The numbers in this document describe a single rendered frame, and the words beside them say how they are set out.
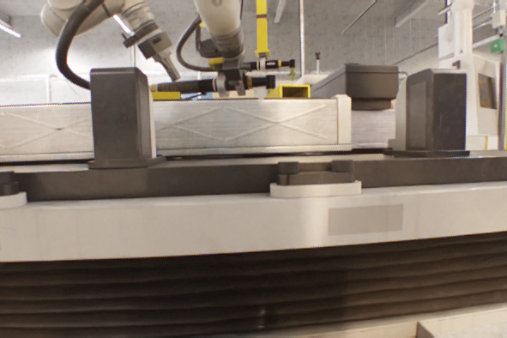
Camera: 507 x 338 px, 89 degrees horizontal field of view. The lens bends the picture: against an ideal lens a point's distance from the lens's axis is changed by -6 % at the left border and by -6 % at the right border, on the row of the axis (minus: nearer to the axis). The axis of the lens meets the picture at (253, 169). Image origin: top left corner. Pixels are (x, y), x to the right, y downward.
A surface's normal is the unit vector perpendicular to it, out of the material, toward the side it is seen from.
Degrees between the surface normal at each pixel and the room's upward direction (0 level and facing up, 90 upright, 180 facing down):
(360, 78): 90
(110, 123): 90
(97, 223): 90
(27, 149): 90
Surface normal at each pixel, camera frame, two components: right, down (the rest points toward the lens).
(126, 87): 0.09, 0.08
